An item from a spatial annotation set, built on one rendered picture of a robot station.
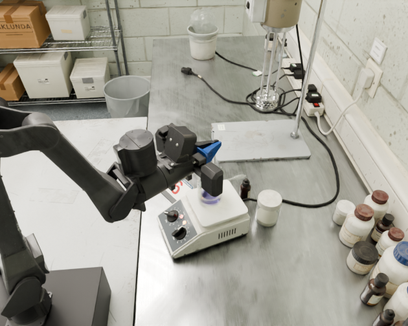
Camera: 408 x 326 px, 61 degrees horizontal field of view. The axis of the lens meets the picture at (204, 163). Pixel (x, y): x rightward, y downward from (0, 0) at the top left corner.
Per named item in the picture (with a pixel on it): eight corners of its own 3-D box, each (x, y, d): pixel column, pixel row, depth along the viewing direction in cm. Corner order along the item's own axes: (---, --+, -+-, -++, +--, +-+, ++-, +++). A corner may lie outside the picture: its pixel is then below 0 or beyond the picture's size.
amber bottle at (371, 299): (356, 296, 75) (369, 274, 69) (367, 288, 77) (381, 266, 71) (370, 310, 73) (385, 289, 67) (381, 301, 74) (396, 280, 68)
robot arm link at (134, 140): (113, 224, 59) (96, 171, 51) (94, 198, 64) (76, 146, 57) (170, 195, 64) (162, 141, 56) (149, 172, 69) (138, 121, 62)
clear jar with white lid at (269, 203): (265, 231, 88) (269, 211, 83) (249, 216, 92) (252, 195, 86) (282, 220, 91) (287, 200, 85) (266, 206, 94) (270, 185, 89)
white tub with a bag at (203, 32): (210, 64, 156) (210, 15, 142) (182, 58, 161) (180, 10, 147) (223, 52, 166) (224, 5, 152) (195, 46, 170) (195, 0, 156)
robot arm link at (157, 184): (139, 220, 63) (130, 183, 57) (124, 204, 67) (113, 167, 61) (170, 202, 67) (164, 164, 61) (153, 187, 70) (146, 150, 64)
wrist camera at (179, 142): (174, 174, 63) (173, 145, 59) (152, 154, 68) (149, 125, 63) (201, 162, 66) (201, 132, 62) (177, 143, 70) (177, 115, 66)
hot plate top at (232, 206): (202, 229, 79) (202, 227, 78) (184, 193, 87) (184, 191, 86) (249, 213, 82) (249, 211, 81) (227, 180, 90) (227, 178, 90)
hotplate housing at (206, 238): (173, 262, 81) (170, 242, 76) (157, 221, 90) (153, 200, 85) (256, 233, 88) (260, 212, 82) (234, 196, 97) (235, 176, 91)
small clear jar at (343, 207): (344, 211, 93) (350, 198, 89) (353, 224, 90) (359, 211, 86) (328, 214, 92) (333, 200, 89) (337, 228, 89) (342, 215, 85)
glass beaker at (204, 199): (207, 214, 81) (207, 189, 76) (191, 198, 85) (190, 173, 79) (230, 200, 85) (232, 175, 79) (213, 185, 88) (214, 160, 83)
